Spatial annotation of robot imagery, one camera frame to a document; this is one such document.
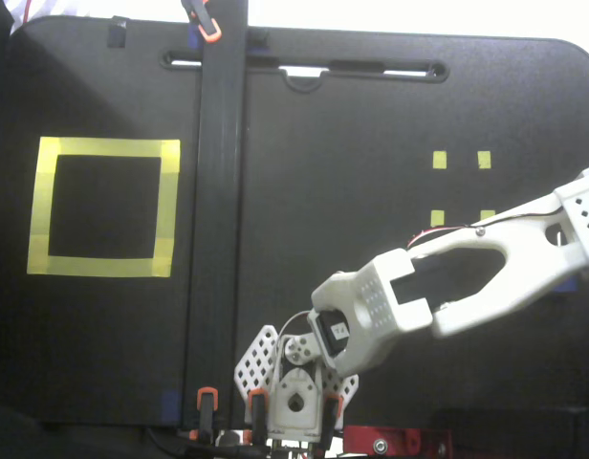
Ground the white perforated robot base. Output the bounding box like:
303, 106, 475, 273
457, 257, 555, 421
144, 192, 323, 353
233, 323, 360, 442

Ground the red screw clamp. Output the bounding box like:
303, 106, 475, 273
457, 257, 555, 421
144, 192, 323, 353
342, 424, 454, 459

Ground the long black table strip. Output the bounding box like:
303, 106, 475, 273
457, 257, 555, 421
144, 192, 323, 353
182, 0, 251, 430

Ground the orange black spring clamp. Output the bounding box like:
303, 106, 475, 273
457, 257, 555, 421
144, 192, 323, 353
188, 385, 220, 444
181, 0, 223, 45
246, 389, 270, 444

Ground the yellow tape square outline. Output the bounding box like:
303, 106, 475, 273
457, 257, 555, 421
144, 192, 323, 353
26, 137, 182, 278

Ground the black tape piece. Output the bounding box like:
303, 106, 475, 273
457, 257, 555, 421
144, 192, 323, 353
106, 15, 129, 49

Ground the white striped cloth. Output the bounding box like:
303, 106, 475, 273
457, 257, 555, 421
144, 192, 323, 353
1, 0, 95, 34

